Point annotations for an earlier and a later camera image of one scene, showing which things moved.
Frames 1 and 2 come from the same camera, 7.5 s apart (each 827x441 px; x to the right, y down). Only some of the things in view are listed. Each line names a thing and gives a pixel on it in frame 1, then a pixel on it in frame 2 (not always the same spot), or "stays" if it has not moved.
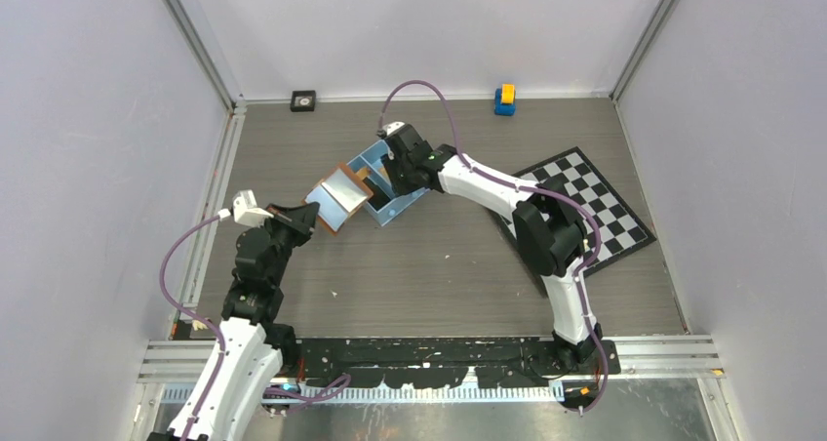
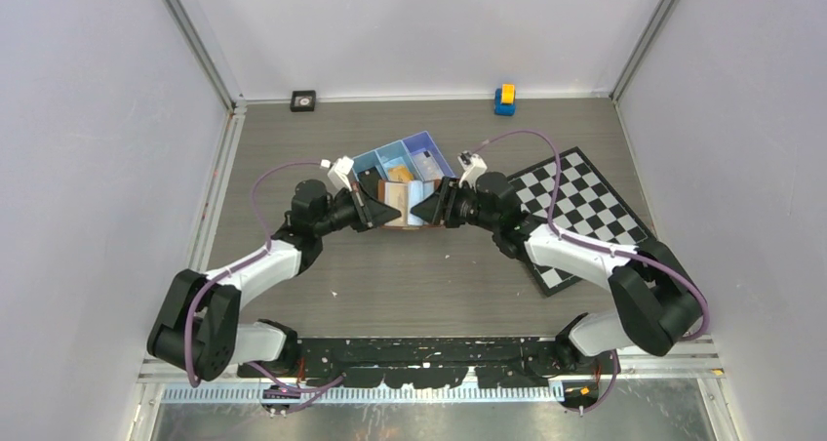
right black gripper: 400,187 -> 429,209
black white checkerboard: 571,175 stays
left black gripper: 299,220 -> 374,212
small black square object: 302,100 stays
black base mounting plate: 441,362 stays
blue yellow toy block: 505,100 stays
